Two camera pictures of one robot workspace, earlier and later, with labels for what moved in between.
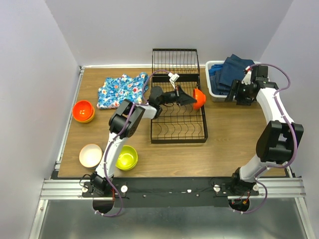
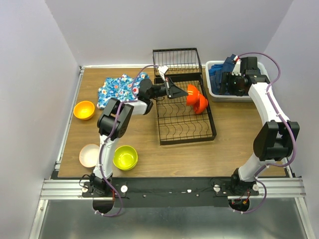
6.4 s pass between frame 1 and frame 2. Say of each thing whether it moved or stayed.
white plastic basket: stayed
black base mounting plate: stayed
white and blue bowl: stayed
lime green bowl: stayed
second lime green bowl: stayed
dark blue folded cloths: stayed
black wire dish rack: moved
